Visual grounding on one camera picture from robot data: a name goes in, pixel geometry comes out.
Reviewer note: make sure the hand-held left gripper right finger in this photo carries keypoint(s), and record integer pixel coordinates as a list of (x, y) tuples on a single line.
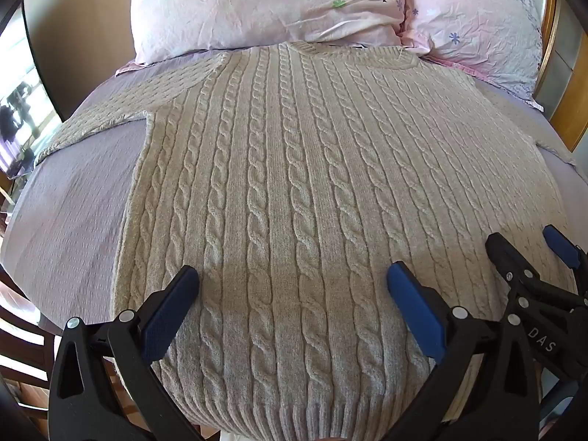
[(415, 305)]

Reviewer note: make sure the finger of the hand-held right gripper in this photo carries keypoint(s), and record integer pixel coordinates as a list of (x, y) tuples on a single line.
[(505, 255), (562, 246)]

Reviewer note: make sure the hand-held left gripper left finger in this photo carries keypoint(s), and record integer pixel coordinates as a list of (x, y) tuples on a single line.
[(167, 305)]

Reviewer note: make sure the dark wooden chair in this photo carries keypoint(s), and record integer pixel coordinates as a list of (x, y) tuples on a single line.
[(20, 326)]

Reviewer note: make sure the wooden headboard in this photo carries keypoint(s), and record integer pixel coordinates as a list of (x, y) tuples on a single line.
[(567, 78)]

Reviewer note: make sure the pink floral pillow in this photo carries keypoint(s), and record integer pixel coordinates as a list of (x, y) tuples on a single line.
[(257, 4), (477, 23)]

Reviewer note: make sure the window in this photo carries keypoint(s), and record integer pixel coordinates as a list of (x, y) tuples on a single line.
[(23, 101)]

